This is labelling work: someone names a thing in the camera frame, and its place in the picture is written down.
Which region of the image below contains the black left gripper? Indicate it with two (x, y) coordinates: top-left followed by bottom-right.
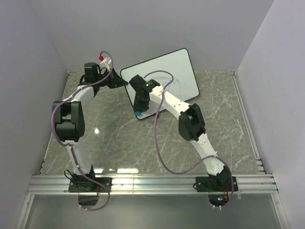
(96, 69), (128, 89)

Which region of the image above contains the blue whiteboard eraser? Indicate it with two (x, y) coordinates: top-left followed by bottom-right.
(134, 110), (142, 116)

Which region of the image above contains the white board black frame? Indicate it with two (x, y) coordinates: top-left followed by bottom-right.
(120, 48), (200, 120)

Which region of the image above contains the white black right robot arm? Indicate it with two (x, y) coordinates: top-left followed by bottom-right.
(129, 75), (234, 191)

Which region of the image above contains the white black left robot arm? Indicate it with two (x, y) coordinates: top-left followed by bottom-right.
(51, 60), (128, 192)

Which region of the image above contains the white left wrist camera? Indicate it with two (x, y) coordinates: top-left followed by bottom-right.
(99, 55), (113, 71)

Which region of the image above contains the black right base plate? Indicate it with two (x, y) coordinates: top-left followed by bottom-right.
(193, 177), (239, 192)

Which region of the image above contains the aluminium mounting rail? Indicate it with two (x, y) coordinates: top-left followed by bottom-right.
(27, 174), (278, 195)

